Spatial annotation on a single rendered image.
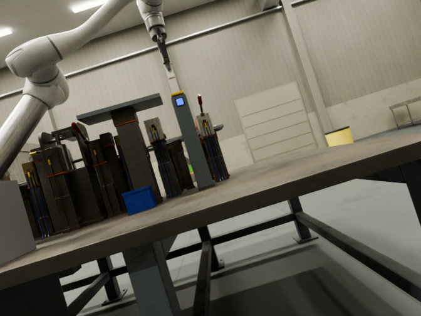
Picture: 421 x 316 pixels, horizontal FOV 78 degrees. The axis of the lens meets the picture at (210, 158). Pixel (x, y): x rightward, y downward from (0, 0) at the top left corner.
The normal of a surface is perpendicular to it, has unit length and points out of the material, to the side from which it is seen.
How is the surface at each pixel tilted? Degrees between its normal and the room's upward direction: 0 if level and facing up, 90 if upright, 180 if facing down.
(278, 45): 90
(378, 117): 90
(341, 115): 90
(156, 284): 90
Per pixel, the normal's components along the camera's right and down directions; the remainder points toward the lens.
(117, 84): -0.02, -0.03
